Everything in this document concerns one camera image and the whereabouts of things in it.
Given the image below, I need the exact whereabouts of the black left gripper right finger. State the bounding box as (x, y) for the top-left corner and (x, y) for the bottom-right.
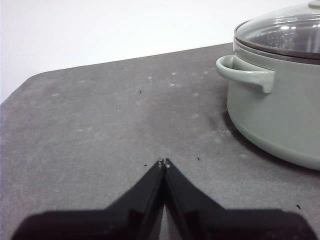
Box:
(163, 157), (318, 240)

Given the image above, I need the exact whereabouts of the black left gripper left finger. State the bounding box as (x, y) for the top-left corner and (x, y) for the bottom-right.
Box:
(11, 158), (166, 240)

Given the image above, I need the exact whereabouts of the glass lid with green knob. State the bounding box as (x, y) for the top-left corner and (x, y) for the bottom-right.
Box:
(233, 0), (320, 61)

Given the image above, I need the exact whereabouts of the pale green electric steamer pot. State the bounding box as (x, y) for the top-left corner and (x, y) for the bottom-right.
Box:
(215, 39), (320, 171)

